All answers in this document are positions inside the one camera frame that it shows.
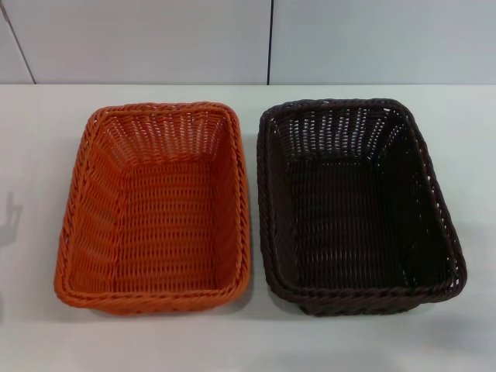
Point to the dark brown woven basket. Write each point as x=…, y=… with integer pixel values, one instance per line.
x=348, y=217

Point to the orange woven plastic basket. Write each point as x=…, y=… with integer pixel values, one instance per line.
x=155, y=217

